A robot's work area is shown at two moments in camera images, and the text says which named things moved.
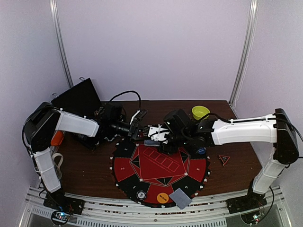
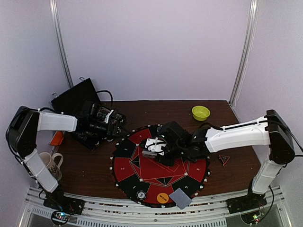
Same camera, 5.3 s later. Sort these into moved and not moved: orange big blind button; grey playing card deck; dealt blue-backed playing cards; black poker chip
Moved: grey playing card deck
Not moved: dealt blue-backed playing cards; orange big blind button; black poker chip
